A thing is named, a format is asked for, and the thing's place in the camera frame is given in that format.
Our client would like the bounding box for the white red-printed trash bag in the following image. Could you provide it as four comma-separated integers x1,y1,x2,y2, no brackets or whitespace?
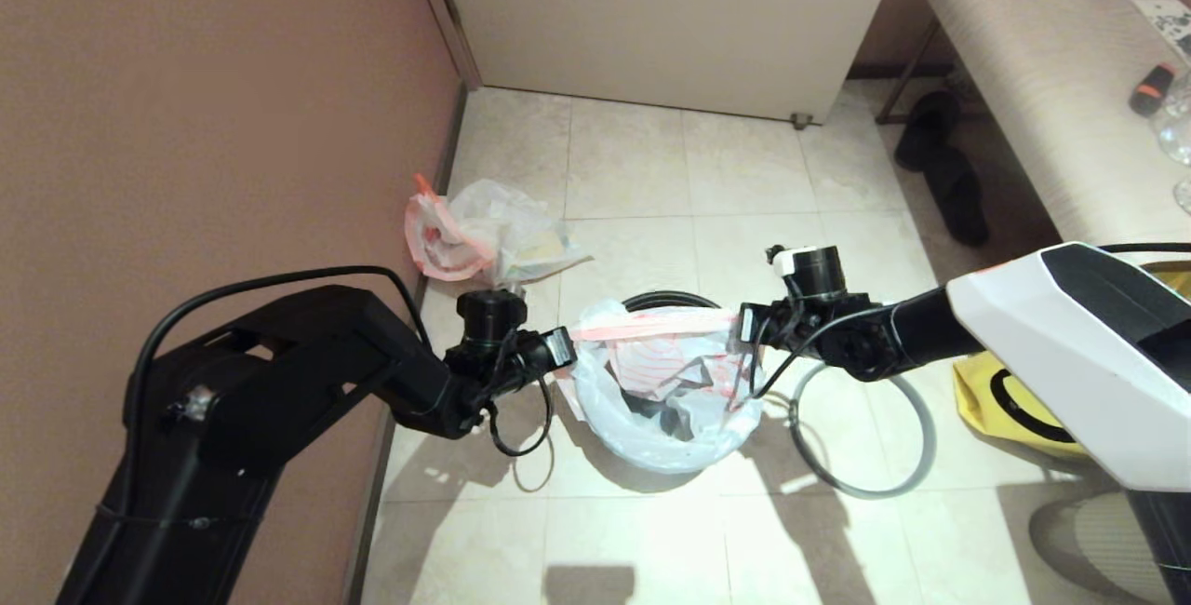
405,172,594,288
556,300,766,476

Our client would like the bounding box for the grey bin ring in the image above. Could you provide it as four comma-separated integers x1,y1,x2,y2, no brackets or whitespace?
789,363,937,500

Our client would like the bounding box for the black round trash bin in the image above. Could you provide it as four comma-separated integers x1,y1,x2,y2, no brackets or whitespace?
622,290,722,313

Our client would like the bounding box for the yellow fabric bag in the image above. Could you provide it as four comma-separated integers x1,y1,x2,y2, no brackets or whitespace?
954,261,1191,463

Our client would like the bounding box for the grey skirting board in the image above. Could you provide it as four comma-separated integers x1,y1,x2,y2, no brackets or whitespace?
340,84,471,605

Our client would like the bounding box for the black slipper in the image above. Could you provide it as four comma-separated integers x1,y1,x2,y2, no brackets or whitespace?
930,151,991,247
893,90,963,172

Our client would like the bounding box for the white door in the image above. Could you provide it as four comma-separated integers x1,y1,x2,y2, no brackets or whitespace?
430,0,909,126

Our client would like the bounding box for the light woodgrain desk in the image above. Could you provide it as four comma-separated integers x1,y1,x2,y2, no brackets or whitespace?
873,0,1191,263

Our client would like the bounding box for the black marker with red band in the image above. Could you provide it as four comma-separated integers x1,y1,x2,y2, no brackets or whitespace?
1129,62,1177,117

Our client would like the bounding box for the white leaflet with blue print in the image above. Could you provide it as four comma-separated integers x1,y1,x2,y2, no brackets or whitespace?
1130,0,1191,59

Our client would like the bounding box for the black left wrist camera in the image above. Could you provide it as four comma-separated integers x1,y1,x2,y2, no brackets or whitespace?
456,289,529,347

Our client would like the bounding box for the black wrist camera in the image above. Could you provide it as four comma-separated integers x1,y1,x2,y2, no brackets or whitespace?
456,289,529,347
765,245,846,301

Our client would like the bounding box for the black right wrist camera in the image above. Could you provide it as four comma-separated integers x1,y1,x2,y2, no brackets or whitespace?
765,245,846,301

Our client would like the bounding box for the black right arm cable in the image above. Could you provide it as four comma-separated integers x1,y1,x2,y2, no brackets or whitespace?
749,302,890,399

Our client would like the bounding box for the beige door frame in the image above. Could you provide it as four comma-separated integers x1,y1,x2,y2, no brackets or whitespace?
402,0,485,92

